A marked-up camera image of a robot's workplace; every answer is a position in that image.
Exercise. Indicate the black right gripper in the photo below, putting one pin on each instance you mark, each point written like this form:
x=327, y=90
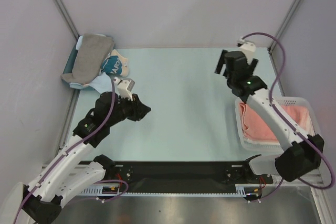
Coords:
x=220, y=62

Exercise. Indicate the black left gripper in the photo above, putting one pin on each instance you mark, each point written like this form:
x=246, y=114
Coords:
x=139, y=109

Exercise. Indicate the pink towel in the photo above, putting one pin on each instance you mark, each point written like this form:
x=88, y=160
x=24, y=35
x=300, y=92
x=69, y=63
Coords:
x=265, y=126

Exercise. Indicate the grey towel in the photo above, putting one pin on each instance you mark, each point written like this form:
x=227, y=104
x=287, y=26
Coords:
x=104, y=46

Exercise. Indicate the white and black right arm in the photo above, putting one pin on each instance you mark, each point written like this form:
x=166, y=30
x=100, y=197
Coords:
x=301, y=151

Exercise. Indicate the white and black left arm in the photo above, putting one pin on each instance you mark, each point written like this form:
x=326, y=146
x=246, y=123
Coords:
x=45, y=197

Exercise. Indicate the light blue towel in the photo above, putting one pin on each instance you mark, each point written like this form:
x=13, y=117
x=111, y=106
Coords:
x=102, y=83

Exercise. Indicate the teal and beige towel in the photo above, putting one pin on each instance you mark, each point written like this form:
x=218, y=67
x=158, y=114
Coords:
x=115, y=64

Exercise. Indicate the white perforated plastic basket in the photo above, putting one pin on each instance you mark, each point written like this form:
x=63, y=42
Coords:
x=283, y=146

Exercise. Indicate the teal plastic tray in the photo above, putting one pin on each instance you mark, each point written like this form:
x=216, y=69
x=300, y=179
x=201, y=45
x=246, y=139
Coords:
x=71, y=58

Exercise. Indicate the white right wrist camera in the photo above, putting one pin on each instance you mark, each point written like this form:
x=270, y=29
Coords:
x=247, y=48

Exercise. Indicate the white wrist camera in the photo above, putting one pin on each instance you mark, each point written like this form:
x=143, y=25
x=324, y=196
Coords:
x=247, y=48
x=124, y=87

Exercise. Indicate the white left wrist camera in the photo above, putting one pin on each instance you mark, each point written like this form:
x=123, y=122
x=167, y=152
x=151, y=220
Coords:
x=124, y=87

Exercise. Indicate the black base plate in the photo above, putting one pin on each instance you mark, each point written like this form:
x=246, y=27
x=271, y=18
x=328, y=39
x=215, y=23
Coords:
x=219, y=172

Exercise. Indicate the white slotted cable duct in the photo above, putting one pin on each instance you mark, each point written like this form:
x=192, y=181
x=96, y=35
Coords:
x=171, y=189

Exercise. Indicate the aluminium frame rail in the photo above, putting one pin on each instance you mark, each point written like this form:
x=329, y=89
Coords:
x=313, y=177

